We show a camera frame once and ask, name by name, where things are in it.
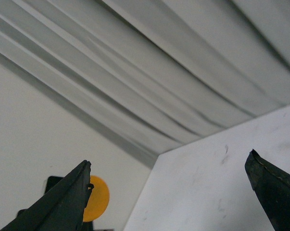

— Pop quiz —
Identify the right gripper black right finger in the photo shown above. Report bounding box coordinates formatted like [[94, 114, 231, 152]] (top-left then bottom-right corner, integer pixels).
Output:
[[245, 150, 290, 231]]

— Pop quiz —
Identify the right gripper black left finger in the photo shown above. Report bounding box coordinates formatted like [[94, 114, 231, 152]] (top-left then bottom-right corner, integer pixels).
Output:
[[2, 160, 91, 231]]

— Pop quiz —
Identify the yellow push button switch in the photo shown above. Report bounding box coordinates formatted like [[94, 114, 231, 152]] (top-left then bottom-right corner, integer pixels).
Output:
[[17, 176, 110, 231]]

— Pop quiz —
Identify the white pleated curtain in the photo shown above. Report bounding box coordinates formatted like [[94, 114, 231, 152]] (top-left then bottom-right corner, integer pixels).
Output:
[[0, 0, 290, 167]]

